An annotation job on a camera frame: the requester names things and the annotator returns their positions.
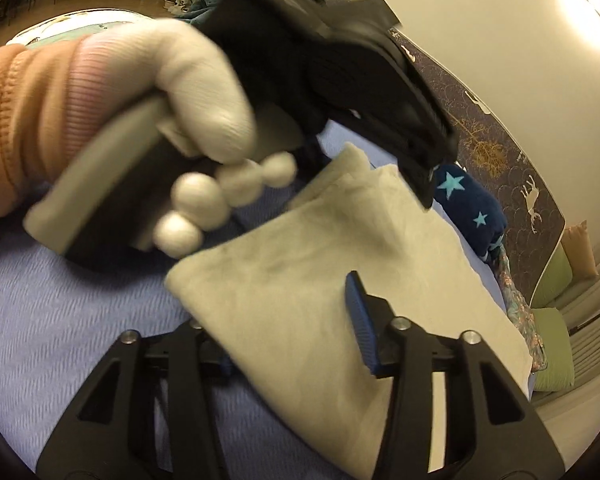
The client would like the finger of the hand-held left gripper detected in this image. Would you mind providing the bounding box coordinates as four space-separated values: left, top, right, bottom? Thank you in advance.
352 74 459 211

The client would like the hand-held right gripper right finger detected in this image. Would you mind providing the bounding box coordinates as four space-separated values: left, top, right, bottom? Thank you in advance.
344 270 566 480

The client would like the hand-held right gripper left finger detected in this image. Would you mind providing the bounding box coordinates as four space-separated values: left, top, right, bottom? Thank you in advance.
35 317 233 480

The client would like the beige t-shirt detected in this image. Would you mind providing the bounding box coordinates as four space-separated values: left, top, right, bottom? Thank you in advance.
166 142 533 480

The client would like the person's left hand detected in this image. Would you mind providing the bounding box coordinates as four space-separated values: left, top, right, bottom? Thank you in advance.
152 20 298 261

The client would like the navy star print blanket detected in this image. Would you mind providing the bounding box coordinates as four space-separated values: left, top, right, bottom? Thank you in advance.
432 160 508 263

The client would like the purple deer print quilt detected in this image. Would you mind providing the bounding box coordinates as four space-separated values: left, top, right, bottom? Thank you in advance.
325 0 566 306

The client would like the blue printed bed sheet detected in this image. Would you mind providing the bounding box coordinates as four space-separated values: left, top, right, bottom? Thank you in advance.
0 7 536 480

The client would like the floral print cloth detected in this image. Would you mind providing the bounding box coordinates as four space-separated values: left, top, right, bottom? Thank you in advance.
487 247 548 371

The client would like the small green pillow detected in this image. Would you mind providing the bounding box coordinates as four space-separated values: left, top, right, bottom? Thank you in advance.
530 247 573 311

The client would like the peach pillow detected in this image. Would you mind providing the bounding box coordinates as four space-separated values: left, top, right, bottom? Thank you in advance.
560 220 600 278

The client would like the large green pillow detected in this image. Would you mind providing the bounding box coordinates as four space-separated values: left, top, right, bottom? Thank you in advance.
530 307 576 391

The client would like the white pleated curtain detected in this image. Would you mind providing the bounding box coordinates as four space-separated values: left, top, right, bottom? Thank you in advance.
555 240 600 411

